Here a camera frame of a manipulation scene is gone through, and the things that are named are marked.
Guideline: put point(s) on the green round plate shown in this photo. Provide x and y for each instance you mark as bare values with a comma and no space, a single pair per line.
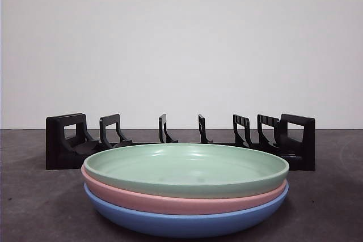
184,165

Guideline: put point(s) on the pink round plate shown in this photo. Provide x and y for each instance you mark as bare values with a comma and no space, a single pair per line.
181,202

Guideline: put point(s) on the blue round plate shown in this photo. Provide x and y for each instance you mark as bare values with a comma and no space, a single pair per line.
187,225

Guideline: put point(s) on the black plastic dish rack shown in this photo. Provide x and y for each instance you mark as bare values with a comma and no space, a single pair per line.
65,157

